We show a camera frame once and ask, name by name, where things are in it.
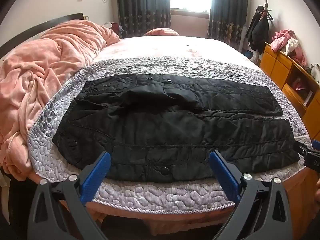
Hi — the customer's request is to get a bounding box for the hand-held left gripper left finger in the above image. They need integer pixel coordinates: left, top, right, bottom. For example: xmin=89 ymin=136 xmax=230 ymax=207
xmin=26 ymin=151 xmax=112 ymax=240

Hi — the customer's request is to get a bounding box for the pink fleece blanket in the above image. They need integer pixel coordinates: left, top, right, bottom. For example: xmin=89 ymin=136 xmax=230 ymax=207
xmin=0 ymin=19 xmax=122 ymax=180

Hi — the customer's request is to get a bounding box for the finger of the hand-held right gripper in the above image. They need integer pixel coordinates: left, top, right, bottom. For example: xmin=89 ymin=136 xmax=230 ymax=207
xmin=293 ymin=140 xmax=320 ymax=157

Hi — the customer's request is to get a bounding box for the pink clothes pile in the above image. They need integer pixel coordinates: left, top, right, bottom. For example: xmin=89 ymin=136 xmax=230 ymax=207
xmin=271 ymin=29 xmax=308 ymax=67

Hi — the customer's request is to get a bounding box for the coat rack with dark coats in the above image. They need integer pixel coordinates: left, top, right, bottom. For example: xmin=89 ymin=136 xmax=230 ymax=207
xmin=246 ymin=0 xmax=274 ymax=55

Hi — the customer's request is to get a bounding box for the dark patterned curtain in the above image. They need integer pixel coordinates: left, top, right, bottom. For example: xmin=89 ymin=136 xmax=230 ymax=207
xmin=207 ymin=0 xmax=248 ymax=47
xmin=116 ymin=0 xmax=172 ymax=37

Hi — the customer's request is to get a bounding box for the dark wooden headboard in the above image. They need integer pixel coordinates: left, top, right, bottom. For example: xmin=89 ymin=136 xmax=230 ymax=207
xmin=0 ymin=12 xmax=84 ymax=60

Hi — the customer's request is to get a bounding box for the pink pillow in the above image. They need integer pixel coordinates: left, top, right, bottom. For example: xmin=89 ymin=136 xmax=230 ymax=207
xmin=144 ymin=28 xmax=180 ymax=37

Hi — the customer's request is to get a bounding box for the grey quilted bedspread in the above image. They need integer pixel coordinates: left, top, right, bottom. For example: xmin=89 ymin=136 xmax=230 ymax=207
xmin=26 ymin=56 xmax=313 ymax=212

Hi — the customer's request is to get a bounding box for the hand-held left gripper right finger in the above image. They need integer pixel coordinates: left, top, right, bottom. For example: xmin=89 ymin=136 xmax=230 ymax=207
xmin=209 ymin=150 xmax=293 ymax=240

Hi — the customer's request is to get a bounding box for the bed with pink sheet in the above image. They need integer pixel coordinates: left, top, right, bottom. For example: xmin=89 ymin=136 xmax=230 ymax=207
xmin=25 ymin=35 xmax=313 ymax=230

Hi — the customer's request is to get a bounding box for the pile of clothes by bed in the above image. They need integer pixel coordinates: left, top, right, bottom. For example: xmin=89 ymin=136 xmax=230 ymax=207
xmin=102 ymin=21 xmax=123 ymax=38

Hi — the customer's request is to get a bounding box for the white folding rack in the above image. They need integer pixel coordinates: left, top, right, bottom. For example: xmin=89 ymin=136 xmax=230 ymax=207
xmin=237 ymin=24 xmax=248 ymax=53

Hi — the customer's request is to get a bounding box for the yellow wooden cabinet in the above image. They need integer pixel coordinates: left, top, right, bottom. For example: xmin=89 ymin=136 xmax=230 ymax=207
xmin=259 ymin=41 xmax=320 ymax=143

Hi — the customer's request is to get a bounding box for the black quilted jacket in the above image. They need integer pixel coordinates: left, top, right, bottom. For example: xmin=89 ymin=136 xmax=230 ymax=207
xmin=52 ymin=74 xmax=300 ymax=183

